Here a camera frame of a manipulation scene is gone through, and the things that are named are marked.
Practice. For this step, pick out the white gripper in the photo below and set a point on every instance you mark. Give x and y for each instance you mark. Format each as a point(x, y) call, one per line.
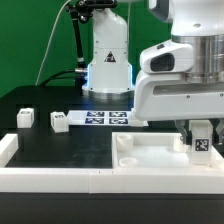
point(162, 97)

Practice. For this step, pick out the white square table top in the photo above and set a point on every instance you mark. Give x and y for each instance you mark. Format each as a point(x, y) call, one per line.
point(157, 150)

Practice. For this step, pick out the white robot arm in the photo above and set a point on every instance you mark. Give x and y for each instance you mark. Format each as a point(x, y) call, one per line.
point(199, 23)

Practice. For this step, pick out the white marker sheet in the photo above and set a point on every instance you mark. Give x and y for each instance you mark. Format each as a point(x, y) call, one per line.
point(100, 118)

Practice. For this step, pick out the white U-shaped fence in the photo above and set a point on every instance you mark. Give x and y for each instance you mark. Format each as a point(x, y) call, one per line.
point(193, 180)

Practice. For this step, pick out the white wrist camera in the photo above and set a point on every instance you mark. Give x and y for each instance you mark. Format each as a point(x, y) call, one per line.
point(167, 57)

